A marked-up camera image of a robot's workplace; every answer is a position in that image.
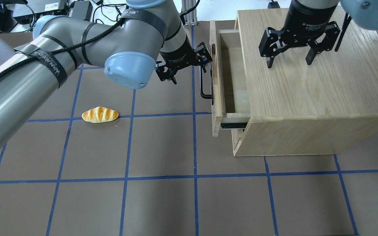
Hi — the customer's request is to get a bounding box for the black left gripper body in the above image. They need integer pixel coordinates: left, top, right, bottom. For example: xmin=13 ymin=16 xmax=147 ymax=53
xmin=156 ymin=34 xmax=212 ymax=75

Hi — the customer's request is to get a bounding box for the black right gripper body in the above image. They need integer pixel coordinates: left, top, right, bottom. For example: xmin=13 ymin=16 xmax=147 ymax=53
xmin=259 ymin=0 xmax=340 ymax=58

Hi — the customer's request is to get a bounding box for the wooden drawer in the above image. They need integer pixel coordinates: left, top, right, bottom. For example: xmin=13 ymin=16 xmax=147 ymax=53
xmin=209 ymin=21 xmax=250 ymax=137

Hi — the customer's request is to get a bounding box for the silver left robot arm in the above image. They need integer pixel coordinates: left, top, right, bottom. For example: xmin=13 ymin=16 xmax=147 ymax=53
xmin=0 ymin=0 xmax=212 ymax=148

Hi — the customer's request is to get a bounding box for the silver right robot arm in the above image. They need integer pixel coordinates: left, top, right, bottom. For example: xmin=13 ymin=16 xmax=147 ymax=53
xmin=259 ymin=0 xmax=378 ymax=68

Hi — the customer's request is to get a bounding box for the wooden drawer cabinet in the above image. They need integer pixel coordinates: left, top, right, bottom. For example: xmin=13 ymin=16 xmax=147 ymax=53
xmin=234 ymin=9 xmax=378 ymax=156

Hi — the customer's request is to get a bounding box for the yellow toy bread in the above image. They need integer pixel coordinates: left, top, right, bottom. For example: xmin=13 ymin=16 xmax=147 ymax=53
xmin=81 ymin=106 xmax=119 ymax=124

